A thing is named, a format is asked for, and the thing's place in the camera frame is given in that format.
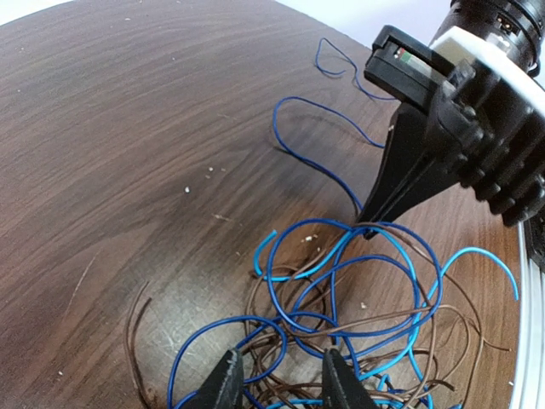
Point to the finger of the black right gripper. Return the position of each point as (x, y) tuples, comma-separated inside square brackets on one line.
[(404, 135), (402, 184)]

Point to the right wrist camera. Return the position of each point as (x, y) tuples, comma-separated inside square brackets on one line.
[(405, 68)]

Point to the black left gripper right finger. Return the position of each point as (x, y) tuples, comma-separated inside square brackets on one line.
[(340, 387)]

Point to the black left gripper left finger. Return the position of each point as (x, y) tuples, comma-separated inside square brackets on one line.
[(223, 387)]

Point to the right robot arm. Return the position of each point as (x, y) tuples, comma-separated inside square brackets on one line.
[(506, 36)]

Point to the front aluminium rail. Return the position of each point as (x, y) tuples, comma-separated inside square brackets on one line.
[(528, 382)]

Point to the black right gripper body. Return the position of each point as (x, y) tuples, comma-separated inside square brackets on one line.
[(490, 136)]

